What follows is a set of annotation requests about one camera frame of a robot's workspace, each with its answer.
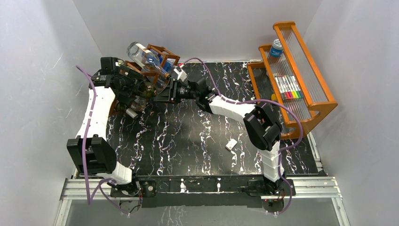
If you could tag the orange wooden display shelf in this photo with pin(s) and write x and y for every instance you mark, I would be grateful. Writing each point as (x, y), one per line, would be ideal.
(296, 59)

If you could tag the blue labelled plastic bottle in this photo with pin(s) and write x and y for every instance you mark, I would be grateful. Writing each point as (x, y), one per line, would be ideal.
(167, 66)

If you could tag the dark green wine bottle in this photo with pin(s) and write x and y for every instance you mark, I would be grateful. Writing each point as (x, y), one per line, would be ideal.
(151, 82)

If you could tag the row of coloured markers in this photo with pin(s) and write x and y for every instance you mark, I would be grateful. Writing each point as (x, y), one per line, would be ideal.
(288, 87)

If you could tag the blue lidded small jar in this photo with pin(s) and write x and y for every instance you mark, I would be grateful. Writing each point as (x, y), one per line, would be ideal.
(276, 49)

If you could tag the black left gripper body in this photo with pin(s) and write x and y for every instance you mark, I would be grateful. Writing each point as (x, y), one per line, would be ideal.
(127, 84)

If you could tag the silver-capped dark wine bottle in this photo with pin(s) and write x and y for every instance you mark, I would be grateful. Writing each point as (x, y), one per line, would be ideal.
(123, 108)

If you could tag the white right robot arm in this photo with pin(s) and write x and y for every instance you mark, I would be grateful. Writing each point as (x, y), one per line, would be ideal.
(262, 126)

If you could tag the small white box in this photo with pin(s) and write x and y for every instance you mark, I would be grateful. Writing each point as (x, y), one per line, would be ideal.
(231, 144)

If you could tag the clear glass corked bottle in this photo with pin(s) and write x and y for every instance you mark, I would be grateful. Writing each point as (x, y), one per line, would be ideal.
(145, 62)

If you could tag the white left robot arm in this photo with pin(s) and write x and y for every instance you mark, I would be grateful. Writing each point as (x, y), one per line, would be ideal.
(111, 89)

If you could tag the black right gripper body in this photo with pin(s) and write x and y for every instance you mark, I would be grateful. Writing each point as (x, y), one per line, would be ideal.
(183, 92)

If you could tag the small yellow object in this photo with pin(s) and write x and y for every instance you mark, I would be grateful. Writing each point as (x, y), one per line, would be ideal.
(274, 97)

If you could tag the brown wooden wine rack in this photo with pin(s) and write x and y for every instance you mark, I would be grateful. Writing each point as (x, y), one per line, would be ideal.
(139, 104)

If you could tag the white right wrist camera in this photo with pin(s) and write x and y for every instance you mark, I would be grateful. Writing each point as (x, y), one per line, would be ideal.
(179, 74)

